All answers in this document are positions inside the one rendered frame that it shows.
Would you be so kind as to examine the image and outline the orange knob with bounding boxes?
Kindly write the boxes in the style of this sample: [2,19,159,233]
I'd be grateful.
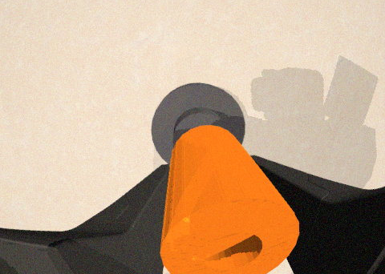
[160,126,299,274]

